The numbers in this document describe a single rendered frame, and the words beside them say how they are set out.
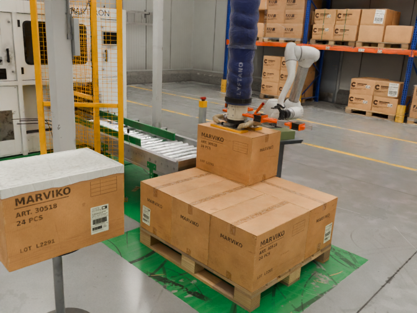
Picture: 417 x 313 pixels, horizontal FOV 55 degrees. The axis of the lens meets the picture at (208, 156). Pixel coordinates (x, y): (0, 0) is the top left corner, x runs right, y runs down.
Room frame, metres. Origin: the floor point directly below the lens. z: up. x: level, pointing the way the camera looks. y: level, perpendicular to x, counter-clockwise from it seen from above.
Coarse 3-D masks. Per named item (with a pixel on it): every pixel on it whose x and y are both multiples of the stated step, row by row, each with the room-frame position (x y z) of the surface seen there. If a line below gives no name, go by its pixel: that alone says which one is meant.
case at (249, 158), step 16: (208, 128) 3.37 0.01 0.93; (208, 144) 3.36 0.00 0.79; (224, 144) 3.24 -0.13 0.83; (240, 144) 3.13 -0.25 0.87; (256, 144) 3.10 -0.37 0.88; (272, 144) 3.27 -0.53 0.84; (208, 160) 3.35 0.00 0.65; (224, 160) 3.24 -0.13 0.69; (240, 160) 3.12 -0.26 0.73; (256, 160) 3.11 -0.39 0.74; (272, 160) 3.29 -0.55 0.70; (224, 176) 3.23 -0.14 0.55; (240, 176) 3.12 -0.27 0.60; (256, 176) 3.13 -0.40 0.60; (272, 176) 3.31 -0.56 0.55
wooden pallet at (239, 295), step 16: (144, 240) 3.00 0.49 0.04; (160, 240) 2.85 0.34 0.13; (176, 256) 2.80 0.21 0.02; (320, 256) 2.86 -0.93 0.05; (192, 272) 2.58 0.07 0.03; (288, 272) 2.49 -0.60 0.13; (224, 288) 2.42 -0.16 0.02; (240, 288) 2.27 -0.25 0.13; (240, 304) 2.26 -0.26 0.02; (256, 304) 2.25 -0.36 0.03
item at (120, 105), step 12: (36, 0) 3.82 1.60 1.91; (120, 0) 3.88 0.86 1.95; (36, 12) 3.79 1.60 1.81; (96, 12) 3.88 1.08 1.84; (108, 12) 3.90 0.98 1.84; (120, 12) 3.88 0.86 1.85; (36, 24) 3.78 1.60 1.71; (120, 24) 3.88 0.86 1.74; (36, 36) 3.78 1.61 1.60; (120, 36) 3.88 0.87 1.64; (36, 48) 3.78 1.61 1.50; (120, 48) 3.88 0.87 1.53; (36, 60) 3.78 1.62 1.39; (72, 60) 3.85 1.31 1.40; (84, 60) 3.86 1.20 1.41; (120, 60) 3.88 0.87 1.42; (36, 72) 3.78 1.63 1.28; (120, 72) 3.88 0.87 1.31; (36, 84) 3.78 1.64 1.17; (120, 84) 3.88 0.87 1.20; (120, 96) 3.88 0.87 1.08; (108, 108) 3.89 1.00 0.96; (120, 108) 3.88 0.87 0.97; (48, 120) 3.82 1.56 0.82; (120, 120) 3.88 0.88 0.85; (108, 132) 3.89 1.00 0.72; (120, 132) 3.88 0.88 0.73; (120, 144) 3.88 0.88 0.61; (120, 156) 3.88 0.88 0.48
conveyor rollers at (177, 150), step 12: (108, 120) 5.22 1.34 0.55; (132, 132) 4.63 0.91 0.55; (144, 132) 4.72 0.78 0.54; (144, 144) 4.18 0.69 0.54; (156, 144) 4.19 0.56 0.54; (168, 144) 4.20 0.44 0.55; (180, 144) 4.21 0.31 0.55; (168, 156) 3.74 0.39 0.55; (180, 156) 3.83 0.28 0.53; (192, 156) 3.82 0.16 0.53
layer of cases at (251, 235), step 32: (160, 192) 2.86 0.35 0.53; (192, 192) 2.86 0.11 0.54; (224, 192) 2.89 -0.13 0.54; (256, 192) 2.93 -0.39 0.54; (288, 192) 2.96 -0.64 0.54; (320, 192) 3.00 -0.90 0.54; (160, 224) 2.86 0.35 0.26; (192, 224) 2.60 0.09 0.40; (224, 224) 2.39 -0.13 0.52; (256, 224) 2.36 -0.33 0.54; (288, 224) 2.44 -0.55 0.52; (320, 224) 2.76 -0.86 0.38; (192, 256) 2.59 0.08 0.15; (224, 256) 2.38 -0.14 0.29; (256, 256) 2.22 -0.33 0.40; (288, 256) 2.47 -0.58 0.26; (256, 288) 2.24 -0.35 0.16
